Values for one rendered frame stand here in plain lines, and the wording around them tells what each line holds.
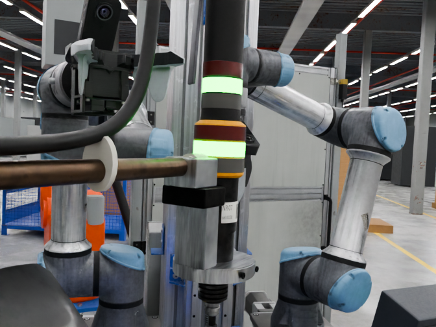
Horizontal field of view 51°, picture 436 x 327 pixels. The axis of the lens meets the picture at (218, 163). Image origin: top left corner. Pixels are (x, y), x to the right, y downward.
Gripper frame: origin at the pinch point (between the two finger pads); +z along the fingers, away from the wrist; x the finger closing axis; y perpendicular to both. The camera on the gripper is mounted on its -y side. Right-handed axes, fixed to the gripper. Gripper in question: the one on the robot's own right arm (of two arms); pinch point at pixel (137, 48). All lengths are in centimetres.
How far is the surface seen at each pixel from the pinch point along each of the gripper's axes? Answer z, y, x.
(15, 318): 11.3, 24.5, 14.3
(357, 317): -218, 166, -315
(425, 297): -6, 42, -71
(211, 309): 17.4, 24.3, 0.1
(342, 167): -519, 50, -630
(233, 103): 18.6, 7.0, -0.4
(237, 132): 19.1, 9.4, -0.6
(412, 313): -4, 43, -62
